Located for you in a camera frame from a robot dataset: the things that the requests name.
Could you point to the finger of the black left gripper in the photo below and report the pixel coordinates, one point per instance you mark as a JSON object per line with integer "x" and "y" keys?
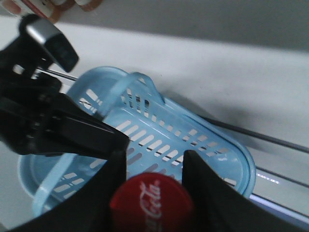
{"x": 72, "y": 130}

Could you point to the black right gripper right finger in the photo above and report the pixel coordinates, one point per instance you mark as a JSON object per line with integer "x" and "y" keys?
{"x": 219, "y": 208}

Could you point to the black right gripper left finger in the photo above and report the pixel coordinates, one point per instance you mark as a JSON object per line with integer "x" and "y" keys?
{"x": 88, "y": 209}

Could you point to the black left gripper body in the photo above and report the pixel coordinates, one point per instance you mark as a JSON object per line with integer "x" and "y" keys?
{"x": 24, "y": 100}

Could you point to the red aluminium coca-cola bottle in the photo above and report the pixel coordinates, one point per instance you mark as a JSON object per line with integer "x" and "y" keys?
{"x": 152, "y": 202}

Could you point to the light blue plastic basket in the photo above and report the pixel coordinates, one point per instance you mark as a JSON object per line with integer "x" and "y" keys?
{"x": 159, "y": 129}

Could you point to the orange grapefruit juice bottle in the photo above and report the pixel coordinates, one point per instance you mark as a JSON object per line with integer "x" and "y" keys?
{"x": 49, "y": 9}

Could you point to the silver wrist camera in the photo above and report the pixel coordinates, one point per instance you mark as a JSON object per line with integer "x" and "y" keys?
{"x": 51, "y": 40}

